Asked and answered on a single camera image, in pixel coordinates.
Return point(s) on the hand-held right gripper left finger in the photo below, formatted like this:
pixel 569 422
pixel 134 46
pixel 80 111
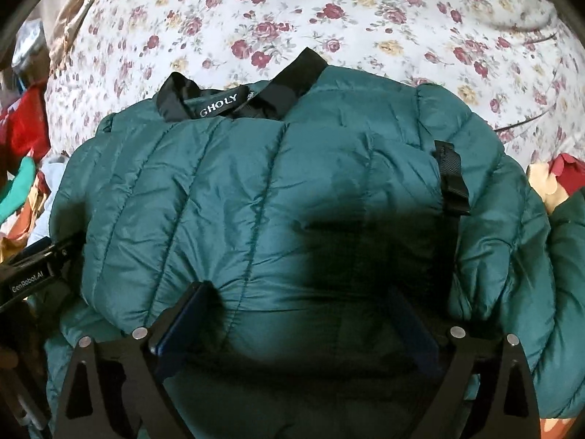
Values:
pixel 180 329

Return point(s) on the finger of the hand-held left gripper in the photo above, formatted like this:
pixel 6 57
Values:
pixel 64 249

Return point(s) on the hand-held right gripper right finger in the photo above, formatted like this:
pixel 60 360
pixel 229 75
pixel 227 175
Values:
pixel 418 334

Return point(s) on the green puffer jacket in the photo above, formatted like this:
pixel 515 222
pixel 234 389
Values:
pixel 274 183

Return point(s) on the pile of colourful clothes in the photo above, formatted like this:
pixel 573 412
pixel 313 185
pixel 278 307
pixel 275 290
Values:
pixel 25 123

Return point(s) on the green cloth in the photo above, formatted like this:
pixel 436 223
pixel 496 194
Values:
pixel 20 187

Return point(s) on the clear plastic bag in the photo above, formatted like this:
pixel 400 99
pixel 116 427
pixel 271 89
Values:
pixel 29 41

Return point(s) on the beige blanket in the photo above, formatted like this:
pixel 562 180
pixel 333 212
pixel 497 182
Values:
pixel 77 13

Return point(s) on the floral bed quilt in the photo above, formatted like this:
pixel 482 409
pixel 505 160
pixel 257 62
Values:
pixel 320 18

